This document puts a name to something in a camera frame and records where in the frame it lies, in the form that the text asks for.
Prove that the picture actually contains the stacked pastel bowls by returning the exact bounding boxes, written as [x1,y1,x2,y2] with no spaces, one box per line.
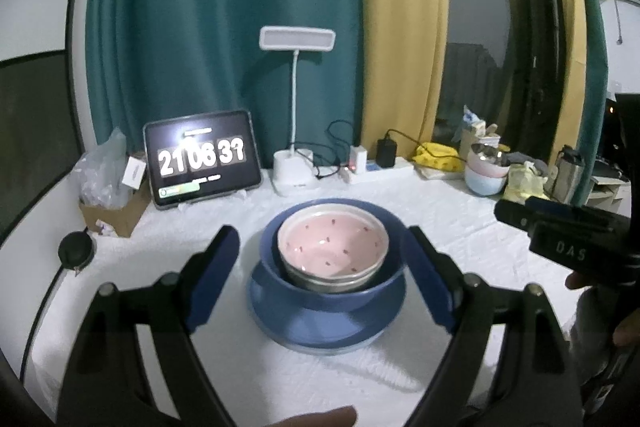
[464,143,510,196]

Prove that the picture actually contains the person's right hand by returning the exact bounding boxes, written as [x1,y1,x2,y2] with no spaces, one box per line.
[565,272,639,381]

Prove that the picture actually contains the person's left hand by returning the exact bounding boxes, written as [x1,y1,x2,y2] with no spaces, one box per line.
[269,405,358,427]

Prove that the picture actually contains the steel thermos cup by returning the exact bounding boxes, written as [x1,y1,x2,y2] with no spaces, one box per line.
[544,145,586,204]

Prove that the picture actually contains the yellow cloth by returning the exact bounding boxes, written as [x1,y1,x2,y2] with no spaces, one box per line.
[502,161,549,204]

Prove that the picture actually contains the black round puck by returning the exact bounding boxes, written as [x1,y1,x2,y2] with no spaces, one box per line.
[58,230,96,274]

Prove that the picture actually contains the beige cup with items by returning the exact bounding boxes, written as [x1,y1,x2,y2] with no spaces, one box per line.
[454,105,501,159]

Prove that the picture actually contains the white table cloth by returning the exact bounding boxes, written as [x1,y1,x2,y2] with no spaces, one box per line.
[25,176,578,426]

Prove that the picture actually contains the cardboard box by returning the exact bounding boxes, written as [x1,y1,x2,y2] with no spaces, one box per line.
[78,150,151,239]

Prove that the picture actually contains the yellow packet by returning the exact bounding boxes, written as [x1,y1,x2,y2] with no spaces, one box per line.
[412,142,465,172]

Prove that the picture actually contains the dark blue bowl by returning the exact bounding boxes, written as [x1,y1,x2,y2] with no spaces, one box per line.
[259,198,406,312]

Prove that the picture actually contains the white power strip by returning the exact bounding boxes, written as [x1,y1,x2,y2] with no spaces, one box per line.
[340,157,414,184]

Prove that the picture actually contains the black power adapter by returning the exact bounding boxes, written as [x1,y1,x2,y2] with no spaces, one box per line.
[375,138,397,169]

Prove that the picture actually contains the clear plastic bag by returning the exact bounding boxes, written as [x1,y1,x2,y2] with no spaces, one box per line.
[70,128,132,210]

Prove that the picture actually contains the blue plate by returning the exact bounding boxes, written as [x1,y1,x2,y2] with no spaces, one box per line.
[247,265,406,355]

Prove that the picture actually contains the white charger plug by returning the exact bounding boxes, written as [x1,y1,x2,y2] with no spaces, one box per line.
[348,145,368,176]

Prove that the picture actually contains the tablet showing clock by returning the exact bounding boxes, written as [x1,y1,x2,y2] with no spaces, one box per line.
[143,109,262,210]

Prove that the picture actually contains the pink patterned bowl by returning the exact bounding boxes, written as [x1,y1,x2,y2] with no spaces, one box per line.
[277,204,390,281]

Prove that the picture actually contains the white desk lamp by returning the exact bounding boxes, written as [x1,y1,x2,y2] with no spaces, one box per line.
[258,25,336,197]

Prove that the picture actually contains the yellow curtain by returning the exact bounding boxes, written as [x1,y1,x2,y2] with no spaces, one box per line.
[360,0,449,150]

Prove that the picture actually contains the teal curtain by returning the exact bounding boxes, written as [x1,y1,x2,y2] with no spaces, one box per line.
[85,0,363,166]

